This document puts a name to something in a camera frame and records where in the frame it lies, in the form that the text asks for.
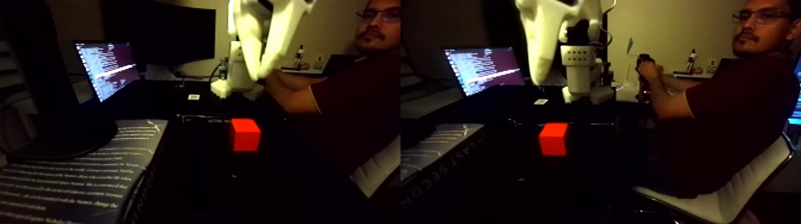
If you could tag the red cube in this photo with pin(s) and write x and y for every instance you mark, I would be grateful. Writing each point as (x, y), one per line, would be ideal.
(245, 135)

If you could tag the dark leader arm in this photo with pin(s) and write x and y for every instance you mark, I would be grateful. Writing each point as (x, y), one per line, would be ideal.
(643, 91)

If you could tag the person's left hand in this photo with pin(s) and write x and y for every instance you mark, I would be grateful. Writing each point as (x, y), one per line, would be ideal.
(649, 67)

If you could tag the small white label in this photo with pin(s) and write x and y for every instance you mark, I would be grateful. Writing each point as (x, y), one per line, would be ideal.
(194, 97)

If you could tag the black box with white lettering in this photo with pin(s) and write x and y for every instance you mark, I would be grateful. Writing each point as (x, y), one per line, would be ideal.
(206, 119)

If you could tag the open laptop with lit screen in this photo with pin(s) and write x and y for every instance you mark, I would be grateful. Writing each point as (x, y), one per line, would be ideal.
(109, 69)

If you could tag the dark book with white lettering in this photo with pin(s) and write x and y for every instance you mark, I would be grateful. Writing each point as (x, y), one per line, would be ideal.
(75, 181)

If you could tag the small figurine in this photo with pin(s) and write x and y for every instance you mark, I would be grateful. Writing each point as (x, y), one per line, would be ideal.
(691, 61)

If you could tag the person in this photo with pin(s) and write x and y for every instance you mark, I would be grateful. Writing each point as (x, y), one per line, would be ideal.
(732, 112)

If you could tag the white office chair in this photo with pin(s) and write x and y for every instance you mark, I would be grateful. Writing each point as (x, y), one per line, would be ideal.
(719, 203)

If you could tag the laptop with blue screen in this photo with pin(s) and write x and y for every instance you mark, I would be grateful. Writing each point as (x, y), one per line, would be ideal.
(796, 94)

